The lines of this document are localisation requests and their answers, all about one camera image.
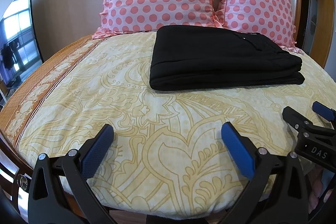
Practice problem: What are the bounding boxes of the black pants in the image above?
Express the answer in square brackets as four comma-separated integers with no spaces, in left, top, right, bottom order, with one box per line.
[149,25,305,91]

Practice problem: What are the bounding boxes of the wooden wardrobe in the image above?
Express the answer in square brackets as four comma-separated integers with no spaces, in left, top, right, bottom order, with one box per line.
[299,0,336,71]

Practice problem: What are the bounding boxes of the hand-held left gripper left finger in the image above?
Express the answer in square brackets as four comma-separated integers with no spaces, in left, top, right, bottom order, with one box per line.
[28,123,116,224]

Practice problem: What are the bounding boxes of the person's right hand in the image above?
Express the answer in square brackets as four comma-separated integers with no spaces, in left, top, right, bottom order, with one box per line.
[308,168,332,215]

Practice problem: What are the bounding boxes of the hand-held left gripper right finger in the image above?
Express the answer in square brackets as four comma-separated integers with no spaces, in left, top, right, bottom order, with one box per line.
[221,122,308,224]

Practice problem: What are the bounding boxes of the dark wooden side table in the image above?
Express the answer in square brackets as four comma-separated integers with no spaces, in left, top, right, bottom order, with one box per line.
[0,144,33,205]

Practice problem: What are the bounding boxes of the cream patterned bed sheet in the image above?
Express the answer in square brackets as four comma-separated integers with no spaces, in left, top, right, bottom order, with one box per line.
[0,30,336,215]

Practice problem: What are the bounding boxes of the glass jar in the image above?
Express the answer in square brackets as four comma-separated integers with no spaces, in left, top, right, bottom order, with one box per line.
[15,173,30,191]

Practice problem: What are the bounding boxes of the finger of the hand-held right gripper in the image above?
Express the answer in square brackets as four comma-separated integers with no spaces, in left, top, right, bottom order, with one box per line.
[282,106,314,136]
[312,101,336,123]

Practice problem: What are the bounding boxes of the black flat screen television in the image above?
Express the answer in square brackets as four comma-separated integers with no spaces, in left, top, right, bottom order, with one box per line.
[0,0,43,90]

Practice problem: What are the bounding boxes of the small pink polka dot pillow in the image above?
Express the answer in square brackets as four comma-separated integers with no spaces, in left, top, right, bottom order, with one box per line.
[213,0,303,55]

